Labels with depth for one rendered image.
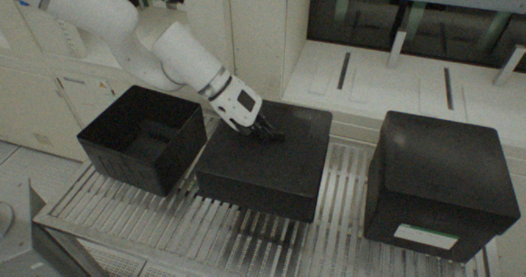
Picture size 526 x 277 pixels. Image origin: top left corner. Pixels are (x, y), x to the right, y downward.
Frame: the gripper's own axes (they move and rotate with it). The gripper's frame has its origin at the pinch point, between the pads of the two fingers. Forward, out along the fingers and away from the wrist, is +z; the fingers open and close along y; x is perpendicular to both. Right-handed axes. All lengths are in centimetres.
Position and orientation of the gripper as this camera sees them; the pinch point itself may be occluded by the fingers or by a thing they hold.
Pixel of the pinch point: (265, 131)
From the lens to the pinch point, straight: 81.1
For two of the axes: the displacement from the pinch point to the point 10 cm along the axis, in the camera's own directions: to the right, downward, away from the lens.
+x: -6.8, 3.5, 6.4
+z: 6.8, 6.3, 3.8
